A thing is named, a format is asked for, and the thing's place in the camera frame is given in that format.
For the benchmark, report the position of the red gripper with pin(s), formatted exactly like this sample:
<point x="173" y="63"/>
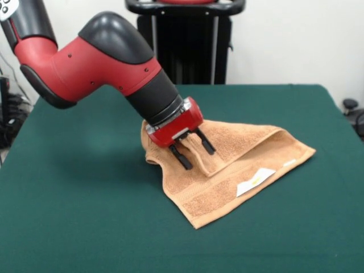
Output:
<point x="179" y="129"/>

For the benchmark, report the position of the tan terry washcloth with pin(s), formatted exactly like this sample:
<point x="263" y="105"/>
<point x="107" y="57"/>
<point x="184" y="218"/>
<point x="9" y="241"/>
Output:
<point x="241" y="153"/>

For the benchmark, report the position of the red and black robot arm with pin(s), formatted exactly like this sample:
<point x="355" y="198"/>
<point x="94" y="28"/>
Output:
<point x="99" y="65"/>

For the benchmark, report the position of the dark green table cloth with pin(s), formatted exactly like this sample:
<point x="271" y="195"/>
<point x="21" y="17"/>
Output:
<point x="71" y="213"/>

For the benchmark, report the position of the black office chair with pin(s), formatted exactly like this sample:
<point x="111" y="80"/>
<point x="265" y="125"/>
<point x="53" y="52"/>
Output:
<point x="350" y="103"/>

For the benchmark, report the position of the black electrical equipment pile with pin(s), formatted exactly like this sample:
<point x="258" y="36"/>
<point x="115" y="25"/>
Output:
<point x="8" y="128"/>

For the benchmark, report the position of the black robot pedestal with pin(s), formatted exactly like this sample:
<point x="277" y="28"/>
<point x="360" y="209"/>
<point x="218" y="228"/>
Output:
<point x="193" y="51"/>

